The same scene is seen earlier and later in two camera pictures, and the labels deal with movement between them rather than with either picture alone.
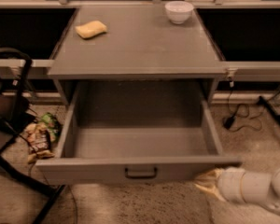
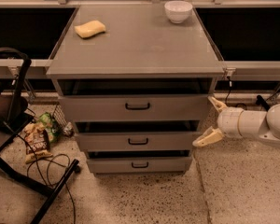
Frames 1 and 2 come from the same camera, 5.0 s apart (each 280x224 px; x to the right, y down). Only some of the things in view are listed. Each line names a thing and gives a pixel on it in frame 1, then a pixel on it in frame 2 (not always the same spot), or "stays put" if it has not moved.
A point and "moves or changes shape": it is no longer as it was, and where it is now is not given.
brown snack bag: x=38 y=142 stays put
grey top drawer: x=137 y=132 moves or changes shape
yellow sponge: x=91 y=29 stays put
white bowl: x=178 y=11 stays put
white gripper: x=229 y=183 → x=228 y=122
